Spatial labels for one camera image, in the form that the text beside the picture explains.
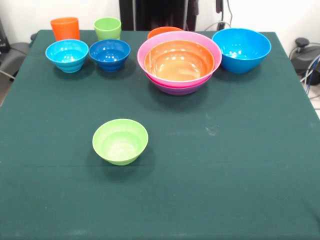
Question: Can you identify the wide orange bowl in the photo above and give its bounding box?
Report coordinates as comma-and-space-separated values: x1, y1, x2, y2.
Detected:
144, 39, 216, 83

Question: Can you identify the large pink bowl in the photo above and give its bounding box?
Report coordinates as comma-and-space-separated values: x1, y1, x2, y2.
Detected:
136, 31, 223, 88

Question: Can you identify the purple bowl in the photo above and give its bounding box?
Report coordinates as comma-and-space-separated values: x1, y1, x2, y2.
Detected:
151, 77, 211, 97

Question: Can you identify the small dark blue bowl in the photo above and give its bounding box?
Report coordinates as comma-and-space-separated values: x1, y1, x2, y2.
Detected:
88, 39, 131, 73

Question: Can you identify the orange cup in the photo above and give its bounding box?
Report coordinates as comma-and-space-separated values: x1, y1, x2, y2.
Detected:
50, 16, 81, 42

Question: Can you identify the small light blue bowl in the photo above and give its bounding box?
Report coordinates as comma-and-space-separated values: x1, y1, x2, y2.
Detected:
45, 39, 90, 74

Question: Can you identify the small deep orange bowl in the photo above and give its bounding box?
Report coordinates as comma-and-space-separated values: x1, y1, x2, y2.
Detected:
147, 26, 185, 40

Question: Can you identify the medium blue bowl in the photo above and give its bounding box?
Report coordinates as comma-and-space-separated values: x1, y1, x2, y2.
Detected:
211, 27, 272, 74

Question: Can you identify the green cup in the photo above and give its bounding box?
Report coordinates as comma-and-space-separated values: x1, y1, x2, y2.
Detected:
93, 16, 122, 41

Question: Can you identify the grey wheeled floor base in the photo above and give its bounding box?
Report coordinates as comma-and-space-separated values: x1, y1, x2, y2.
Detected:
289, 37, 320, 76
0, 42, 32, 76

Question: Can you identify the small green bowl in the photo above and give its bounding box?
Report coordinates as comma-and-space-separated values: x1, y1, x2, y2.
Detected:
92, 118, 149, 166

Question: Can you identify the dark green tablecloth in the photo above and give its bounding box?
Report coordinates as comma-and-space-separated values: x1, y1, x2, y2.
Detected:
0, 29, 320, 240

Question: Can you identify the tangle of floor cables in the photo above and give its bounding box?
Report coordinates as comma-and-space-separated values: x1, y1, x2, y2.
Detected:
299, 53, 320, 111

